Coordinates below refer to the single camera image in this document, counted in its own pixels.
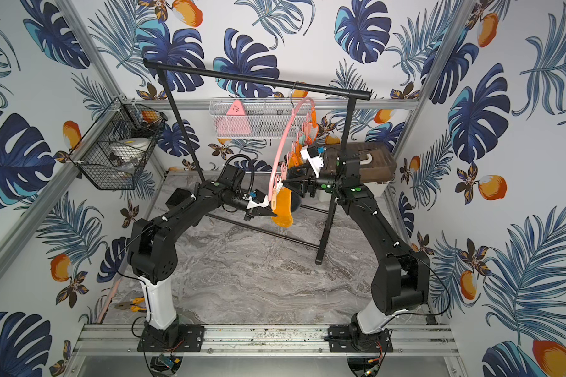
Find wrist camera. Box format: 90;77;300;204
245;189;270;210
300;145;325;178

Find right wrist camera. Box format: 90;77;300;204
300;145;325;178

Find black garment rack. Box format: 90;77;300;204
142;58;374;265

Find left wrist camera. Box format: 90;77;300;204
245;189;270;210

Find orange shoe insole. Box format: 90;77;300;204
272;188;293;229

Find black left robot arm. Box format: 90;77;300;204
127;165;275;353

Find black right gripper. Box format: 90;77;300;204
283;162;344;200

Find yellow handled pliers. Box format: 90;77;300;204
115;298;147;313

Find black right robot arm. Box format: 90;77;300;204
283;160;430;352

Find pink triangle item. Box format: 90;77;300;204
215;100;252;138

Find brown lid storage box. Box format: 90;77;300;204
317;142;397;200

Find black wire basket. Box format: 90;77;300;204
68;97;168;191

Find dark grey shoe insole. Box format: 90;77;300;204
290;192;303;213

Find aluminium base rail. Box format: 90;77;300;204
73;325;459;358

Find white bowl in basket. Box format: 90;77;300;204
109;138;150;163

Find pink clip hanger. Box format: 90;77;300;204
268;96;319;209

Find clear wall shelf basket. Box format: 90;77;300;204
208;98;294;139

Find small black box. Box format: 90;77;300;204
166;188;192;210

